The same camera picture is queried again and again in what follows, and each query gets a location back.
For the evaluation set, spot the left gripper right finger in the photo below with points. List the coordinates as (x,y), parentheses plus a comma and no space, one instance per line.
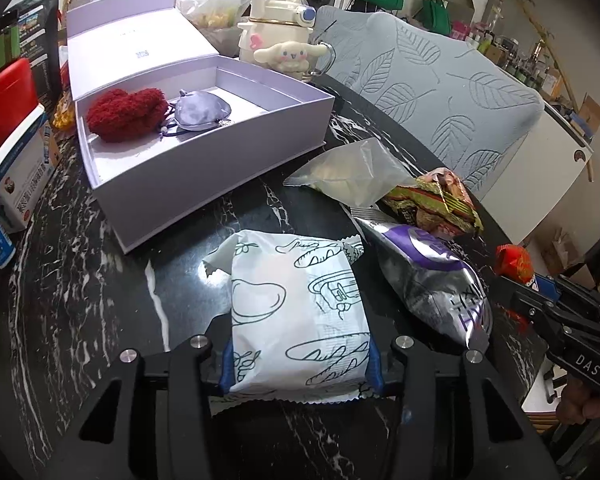
(373,373)

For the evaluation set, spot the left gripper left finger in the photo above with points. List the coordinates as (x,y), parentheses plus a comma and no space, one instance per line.
(227,377)

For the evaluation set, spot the white green-print snack packet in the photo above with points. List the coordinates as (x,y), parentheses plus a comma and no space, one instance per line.
(297,319)

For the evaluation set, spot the red orange snack packet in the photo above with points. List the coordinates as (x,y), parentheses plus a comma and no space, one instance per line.
(514,262)

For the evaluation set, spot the silver purple snack bag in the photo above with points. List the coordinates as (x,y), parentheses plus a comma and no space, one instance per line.
(436,285)

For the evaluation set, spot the green gold snack bag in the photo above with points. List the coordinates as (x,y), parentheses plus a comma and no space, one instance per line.
(436,202)

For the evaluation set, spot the clear bag white contents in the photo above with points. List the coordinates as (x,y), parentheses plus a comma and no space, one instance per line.
(356,174)

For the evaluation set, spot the lavender satin drawstring pouch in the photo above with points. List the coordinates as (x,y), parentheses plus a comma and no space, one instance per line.
(195,112)

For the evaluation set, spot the dark red fuzzy plush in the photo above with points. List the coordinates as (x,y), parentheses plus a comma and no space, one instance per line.
(119,116)

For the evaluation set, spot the person's right hand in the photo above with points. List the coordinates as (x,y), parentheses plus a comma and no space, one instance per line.
(577,403)

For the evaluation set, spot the lavender gift box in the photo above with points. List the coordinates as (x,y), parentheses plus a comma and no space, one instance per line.
(145,185)

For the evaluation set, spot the white blue medicine box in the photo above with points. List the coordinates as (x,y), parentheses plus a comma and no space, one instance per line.
(28,158)

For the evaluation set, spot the cream Cinnamoroll kettle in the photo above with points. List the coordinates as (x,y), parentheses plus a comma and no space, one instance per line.
(276,35)

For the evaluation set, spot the red lidded container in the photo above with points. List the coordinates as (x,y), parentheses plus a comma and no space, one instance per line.
(17,96)

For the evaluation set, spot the black display box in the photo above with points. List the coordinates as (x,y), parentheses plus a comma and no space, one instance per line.
(38,38)

